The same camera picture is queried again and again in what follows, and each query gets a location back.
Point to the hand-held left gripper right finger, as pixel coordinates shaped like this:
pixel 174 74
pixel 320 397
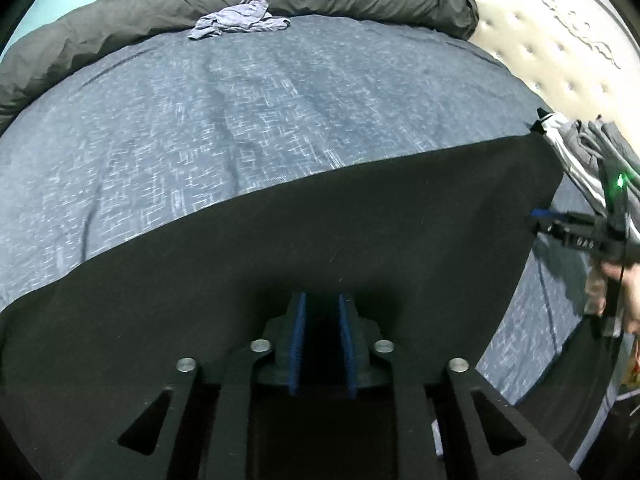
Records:
pixel 347 340

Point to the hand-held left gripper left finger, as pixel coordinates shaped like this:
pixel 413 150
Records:
pixel 298 340

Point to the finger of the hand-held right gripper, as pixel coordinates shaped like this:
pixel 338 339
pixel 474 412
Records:
pixel 547 220

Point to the cream tufted headboard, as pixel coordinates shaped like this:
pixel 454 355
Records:
pixel 550 60

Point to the white folded garment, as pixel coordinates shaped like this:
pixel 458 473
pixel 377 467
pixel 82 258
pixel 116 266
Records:
pixel 575 165

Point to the small blue-grey crumpled cloth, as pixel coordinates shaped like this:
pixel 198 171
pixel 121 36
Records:
pixel 240 17

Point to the person's right hand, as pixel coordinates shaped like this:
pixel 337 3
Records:
pixel 632 300

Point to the blue patterned bed sheet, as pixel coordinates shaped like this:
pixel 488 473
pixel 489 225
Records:
pixel 250 110

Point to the black garment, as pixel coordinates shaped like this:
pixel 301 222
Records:
pixel 300 210

